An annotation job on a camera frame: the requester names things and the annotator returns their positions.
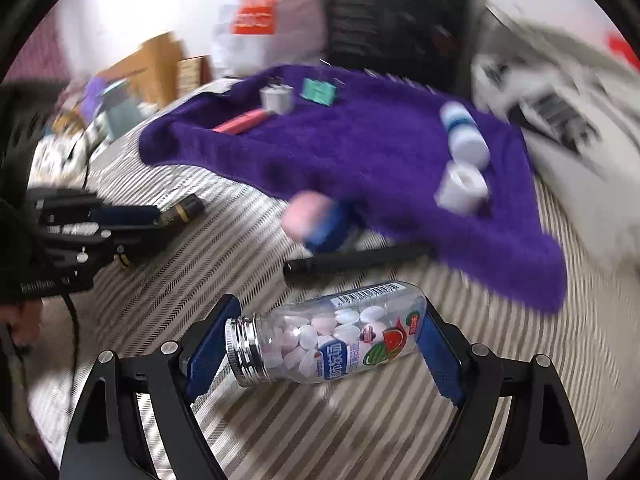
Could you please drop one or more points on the black headset box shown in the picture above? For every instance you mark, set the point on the black headset box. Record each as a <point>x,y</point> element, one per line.
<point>427,41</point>

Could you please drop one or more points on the striped bed quilt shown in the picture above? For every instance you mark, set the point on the striped bed quilt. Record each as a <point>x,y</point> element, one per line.
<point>336,406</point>

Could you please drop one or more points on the black tube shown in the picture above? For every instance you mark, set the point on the black tube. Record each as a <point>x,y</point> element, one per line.
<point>319,267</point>

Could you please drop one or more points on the wooden chair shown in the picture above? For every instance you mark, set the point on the wooden chair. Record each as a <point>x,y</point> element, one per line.
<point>151,70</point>

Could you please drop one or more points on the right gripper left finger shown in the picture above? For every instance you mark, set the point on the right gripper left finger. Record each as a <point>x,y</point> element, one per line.
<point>106,438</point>

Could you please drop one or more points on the purple towel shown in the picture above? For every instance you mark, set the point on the purple towel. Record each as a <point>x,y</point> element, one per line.
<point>380,147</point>

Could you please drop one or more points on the white USB charger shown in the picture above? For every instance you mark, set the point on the white USB charger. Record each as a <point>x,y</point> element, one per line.
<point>277,98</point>

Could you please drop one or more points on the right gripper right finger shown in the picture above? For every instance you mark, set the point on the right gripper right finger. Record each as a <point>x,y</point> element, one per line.
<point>541,439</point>

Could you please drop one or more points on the person's left hand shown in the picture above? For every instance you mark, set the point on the person's left hand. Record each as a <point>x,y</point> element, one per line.
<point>24,320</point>

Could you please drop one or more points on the blue white Vaseline balm stick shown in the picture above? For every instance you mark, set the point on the blue white Vaseline balm stick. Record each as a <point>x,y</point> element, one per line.
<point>465,142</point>

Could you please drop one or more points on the grey Nike bag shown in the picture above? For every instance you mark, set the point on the grey Nike bag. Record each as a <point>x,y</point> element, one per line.
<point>578,109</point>

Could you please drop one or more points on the black gold Grand Reserve box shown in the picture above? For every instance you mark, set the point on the black gold Grand Reserve box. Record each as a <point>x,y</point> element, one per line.
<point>170,222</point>

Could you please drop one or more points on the clear candy bottle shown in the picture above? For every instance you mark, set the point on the clear candy bottle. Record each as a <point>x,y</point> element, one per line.
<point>326,338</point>

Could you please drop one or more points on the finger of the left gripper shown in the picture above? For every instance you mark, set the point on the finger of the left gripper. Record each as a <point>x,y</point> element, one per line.
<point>61,206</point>
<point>82,248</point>

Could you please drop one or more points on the white Miniso plastic bag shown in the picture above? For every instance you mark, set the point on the white Miniso plastic bag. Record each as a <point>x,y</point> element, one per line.
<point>252,35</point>

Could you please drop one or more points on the pink highlighter pen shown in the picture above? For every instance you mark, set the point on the pink highlighter pen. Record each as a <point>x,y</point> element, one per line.
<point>244,122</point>

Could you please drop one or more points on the pink and blue round case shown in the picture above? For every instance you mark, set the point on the pink and blue round case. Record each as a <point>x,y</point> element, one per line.
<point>317,222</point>

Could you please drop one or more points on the white tape roll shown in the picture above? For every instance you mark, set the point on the white tape roll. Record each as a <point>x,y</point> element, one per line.
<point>462,189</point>

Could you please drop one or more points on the teal binder clip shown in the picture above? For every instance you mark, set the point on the teal binder clip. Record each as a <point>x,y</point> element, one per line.
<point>323,92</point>

